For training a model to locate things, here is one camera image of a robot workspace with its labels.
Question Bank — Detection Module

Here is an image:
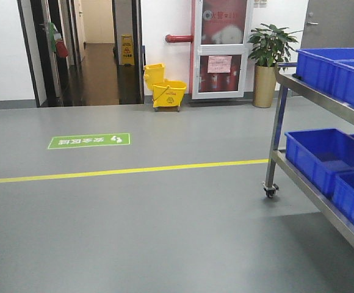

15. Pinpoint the yellow mop bucket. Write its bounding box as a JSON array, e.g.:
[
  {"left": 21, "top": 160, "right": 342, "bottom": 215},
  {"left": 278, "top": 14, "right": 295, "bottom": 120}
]
[{"left": 143, "top": 63, "right": 187, "bottom": 112}]

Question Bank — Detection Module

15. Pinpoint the green floor sign sticker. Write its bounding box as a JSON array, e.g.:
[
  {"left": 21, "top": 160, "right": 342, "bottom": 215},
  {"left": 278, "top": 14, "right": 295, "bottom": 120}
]
[{"left": 48, "top": 133, "right": 131, "bottom": 150}]

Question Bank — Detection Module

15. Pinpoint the yellow wet floor sign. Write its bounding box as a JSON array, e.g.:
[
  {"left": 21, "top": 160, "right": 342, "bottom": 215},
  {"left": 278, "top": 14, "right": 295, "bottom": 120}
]
[{"left": 120, "top": 34, "right": 135, "bottom": 66}]

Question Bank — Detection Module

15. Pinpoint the potted green plant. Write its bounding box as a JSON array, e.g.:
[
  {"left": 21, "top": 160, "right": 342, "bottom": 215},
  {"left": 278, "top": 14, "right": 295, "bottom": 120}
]
[{"left": 248, "top": 23, "right": 298, "bottom": 108}]

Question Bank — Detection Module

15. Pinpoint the blue tray on cart bottom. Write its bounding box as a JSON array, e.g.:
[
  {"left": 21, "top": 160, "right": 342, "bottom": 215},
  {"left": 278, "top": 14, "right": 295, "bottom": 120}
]
[{"left": 285, "top": 128, "right": 354, "bottom": 198}]

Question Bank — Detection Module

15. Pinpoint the blue tray on cart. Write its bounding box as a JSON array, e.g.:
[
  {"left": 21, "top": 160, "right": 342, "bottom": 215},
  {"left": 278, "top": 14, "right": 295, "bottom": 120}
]
[
  {"left": 285, "top": 128, "right": 354, "bottom": 198},
  {"left": 296, "top": 48, "right": 354, "bottom": 107}
]

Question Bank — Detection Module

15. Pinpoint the blue tray on cart top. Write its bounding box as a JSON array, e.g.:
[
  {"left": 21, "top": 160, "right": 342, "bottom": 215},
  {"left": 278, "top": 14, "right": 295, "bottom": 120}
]
[{"left": 296, "top": 48, "right": 354, "bottom": 107}]

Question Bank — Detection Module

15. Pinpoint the steel trolley cart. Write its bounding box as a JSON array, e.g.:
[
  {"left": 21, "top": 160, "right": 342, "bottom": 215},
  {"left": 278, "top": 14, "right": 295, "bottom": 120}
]
[{"left": 263, "top": 63, "right": 354, "bottom": 248}]

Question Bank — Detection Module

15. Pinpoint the red fire hose cabinet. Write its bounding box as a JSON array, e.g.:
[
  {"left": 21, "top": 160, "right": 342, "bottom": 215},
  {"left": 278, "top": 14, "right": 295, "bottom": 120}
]
[{"left": 189, "top": 1, "right": 253, "bottom": 101}]

